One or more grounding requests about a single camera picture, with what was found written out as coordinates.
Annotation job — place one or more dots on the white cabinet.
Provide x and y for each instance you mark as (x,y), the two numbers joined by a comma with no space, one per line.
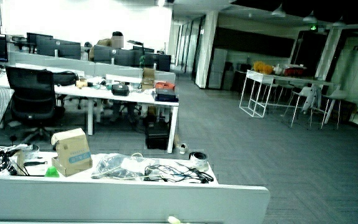
(217,67)

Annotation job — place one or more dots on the yellow plush toy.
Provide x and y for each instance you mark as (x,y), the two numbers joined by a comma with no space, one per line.
(261,67)

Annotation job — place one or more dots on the tall cardboard box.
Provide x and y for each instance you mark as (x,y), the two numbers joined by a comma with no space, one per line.
(148,79)

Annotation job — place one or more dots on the red object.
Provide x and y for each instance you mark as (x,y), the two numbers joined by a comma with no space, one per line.
(294,71)

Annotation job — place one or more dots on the long white office desk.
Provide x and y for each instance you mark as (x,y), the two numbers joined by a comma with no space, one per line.
(104,93)

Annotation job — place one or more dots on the long white bar table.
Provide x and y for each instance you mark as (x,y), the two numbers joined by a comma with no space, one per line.
(303,81)

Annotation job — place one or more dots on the light jacket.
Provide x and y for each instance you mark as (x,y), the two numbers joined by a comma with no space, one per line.
(312,98)

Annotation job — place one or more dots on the green exit sign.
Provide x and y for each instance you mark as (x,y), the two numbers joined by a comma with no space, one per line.
(313,28)

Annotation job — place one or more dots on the black office chair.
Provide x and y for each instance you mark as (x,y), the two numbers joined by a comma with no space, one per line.
(31,93)

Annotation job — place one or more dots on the green plastic object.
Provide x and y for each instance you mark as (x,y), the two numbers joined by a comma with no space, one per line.
(52,172)

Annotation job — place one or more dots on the orange object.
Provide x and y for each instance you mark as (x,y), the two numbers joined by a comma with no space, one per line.
(165,85)

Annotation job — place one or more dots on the white sheep doll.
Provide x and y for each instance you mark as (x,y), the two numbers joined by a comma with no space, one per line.
(173,220)

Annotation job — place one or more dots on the white plush toy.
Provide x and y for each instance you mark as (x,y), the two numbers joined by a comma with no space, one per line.
(278,69)

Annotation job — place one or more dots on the white shoe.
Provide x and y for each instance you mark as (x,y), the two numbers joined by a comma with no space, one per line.
(183,148)

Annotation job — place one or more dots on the white metal frame table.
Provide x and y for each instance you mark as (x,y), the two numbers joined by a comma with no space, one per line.
(259,77)

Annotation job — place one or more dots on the small black case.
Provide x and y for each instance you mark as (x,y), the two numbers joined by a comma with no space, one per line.
(120,90)

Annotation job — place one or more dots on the black computer tower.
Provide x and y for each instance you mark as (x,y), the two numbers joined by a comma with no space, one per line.
(157,135)

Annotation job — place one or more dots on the white desk partition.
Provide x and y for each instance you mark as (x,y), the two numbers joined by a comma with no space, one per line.
(120,202)

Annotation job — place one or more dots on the roll of tape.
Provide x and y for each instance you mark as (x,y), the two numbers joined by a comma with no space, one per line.
(199,159)

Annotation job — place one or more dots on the white cluttered office desk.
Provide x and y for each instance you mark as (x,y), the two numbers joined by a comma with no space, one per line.
(82,174)

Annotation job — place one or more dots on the grey pendant lamp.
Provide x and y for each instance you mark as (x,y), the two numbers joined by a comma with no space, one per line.
(310,18)
(278,12)
(339,22)

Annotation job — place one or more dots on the open cardboard box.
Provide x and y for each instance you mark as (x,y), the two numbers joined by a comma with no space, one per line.
(72,152)

